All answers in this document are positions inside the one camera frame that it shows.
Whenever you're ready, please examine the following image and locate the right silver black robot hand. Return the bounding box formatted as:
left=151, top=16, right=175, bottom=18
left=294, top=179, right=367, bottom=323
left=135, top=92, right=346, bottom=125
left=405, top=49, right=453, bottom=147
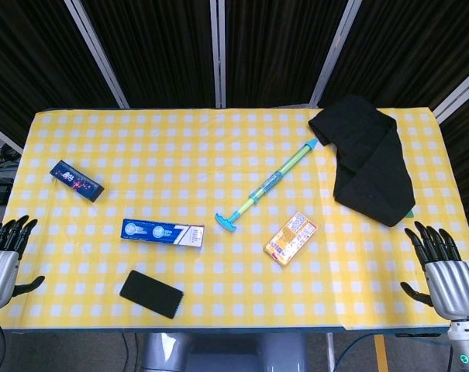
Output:
left=400, top=220, right=469, bottom=322

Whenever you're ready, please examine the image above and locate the blue white toothpaste box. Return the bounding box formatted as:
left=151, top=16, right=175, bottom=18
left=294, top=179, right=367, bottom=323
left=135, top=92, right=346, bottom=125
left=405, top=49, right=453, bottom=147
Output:
left=120, top=218, right=205, bottom=250

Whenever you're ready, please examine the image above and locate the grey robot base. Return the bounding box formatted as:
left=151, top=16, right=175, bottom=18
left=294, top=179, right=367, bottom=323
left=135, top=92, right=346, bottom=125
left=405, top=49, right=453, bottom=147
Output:
left=140, top=331, right=309, bottom=372

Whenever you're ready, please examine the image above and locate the dark blue snack packet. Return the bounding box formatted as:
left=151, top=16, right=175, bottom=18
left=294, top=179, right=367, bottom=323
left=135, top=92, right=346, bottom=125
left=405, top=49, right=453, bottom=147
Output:
left=49, top=160, right=105, bottom=203

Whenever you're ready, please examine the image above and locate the yellow orange snack box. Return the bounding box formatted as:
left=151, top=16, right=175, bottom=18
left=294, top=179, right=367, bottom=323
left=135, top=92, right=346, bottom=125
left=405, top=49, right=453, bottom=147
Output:
left=263, top=211, right=319, bottom=267

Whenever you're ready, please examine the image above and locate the green blue water squirter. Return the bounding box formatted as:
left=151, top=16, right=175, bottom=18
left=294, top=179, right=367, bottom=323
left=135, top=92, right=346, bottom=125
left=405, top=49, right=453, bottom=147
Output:
left=214, top=138, right=320, bottom=234

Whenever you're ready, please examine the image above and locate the black folded cloth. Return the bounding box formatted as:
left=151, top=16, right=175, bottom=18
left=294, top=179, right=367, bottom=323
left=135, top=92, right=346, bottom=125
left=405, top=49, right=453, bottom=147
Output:
left=308, top=94, right=416, bottom=228

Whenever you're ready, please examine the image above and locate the black smartphone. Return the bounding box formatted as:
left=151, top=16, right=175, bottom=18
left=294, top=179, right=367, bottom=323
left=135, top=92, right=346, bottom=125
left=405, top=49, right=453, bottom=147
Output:
left=119, top=270, right=185, bottom=320

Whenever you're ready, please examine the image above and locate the yellow white checkered tablecloth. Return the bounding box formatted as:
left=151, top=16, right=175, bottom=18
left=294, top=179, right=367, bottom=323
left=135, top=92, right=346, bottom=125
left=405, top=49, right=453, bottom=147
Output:
left=0, top=106, right=469, bottom=333

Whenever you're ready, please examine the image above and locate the blue cable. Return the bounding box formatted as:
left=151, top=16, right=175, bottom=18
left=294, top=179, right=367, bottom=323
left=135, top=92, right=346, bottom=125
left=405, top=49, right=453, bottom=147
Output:
left=339, top=332, right=378, bottom=372

